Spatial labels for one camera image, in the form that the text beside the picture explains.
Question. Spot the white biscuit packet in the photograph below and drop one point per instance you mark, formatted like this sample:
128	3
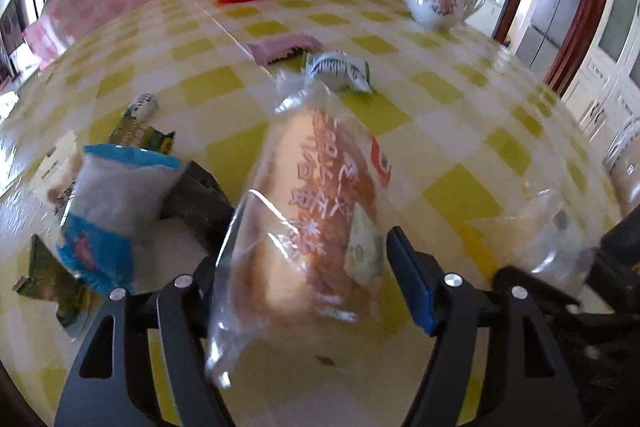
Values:
54	180

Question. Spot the yellow checkered tablecloth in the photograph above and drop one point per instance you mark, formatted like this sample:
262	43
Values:
465	126

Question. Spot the blue white snack packet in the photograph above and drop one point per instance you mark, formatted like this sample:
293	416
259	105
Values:
118	193

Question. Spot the bread loaf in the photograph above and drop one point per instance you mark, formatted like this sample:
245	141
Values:
302	265

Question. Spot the black snack packet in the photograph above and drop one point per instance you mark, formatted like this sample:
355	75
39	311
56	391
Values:
199	202

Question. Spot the dark green yellow packet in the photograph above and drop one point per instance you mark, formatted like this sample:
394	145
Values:
130	132

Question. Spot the wall television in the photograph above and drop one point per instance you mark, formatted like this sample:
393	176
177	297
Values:
12	27

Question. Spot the pink snack packet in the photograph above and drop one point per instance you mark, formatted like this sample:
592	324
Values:
279	48

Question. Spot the green white snack packet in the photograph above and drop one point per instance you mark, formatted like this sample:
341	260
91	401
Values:
338	71

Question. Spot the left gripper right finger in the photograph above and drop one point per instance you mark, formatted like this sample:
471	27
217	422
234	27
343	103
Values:
495	361

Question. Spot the green garlic pea packet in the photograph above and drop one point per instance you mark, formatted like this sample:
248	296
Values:
48	280

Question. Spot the small blue white candy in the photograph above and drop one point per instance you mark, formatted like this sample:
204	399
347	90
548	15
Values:
143	107

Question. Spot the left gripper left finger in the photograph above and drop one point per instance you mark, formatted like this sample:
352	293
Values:
141	349

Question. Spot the clear wrapped pastry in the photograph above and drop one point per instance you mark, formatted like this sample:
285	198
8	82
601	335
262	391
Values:
543	238

